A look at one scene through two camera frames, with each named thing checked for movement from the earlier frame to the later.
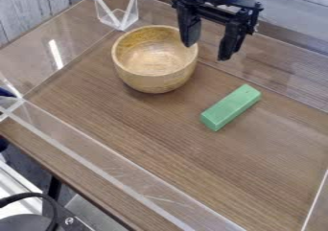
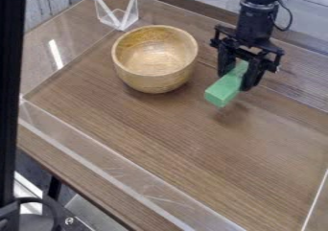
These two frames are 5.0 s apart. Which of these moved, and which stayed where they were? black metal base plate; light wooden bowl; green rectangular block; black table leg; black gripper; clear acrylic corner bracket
Moved: green rectangular block; black gripper
Stayed: black table leg; light wooden bowl; black metal base plate; clear acrylic corner bracket
